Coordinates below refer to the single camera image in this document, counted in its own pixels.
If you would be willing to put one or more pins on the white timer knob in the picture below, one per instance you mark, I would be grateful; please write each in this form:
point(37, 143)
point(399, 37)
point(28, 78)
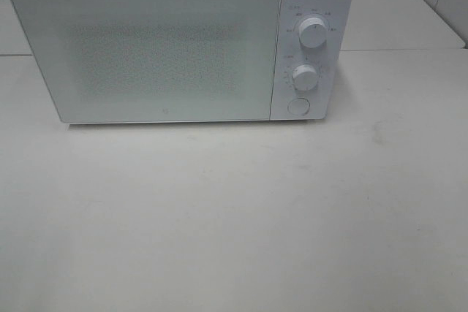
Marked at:
point(305, 77)

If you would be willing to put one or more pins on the white upper power knob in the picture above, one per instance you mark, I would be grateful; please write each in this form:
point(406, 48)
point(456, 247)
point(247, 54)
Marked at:
point(312, 32)

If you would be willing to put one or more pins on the white microwave door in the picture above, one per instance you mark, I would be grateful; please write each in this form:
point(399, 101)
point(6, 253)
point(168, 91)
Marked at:
point(135, 61)

